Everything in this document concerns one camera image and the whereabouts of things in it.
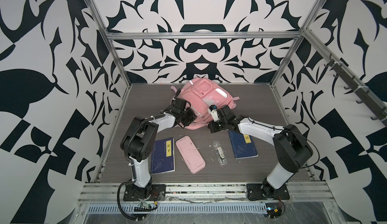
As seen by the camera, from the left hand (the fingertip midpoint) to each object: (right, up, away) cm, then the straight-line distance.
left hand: (199, 112), depth 94 cm
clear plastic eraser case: (+12, -22, -8) cm, 26 cm away
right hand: (+5, -7, -4) cm, 10 cm away
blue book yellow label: (+26, -19, -5) cm, 32 cm away
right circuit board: (+33, -44, -23) cm, 60 cm away
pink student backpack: (+1, +12, +14) cm, 19 cm away
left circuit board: (-27, -43, -22) cm, 55 cm away
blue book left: (-21, -24, -9) cm, 33 cm away
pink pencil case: (-5, -22, -9) cm, 25 cm away
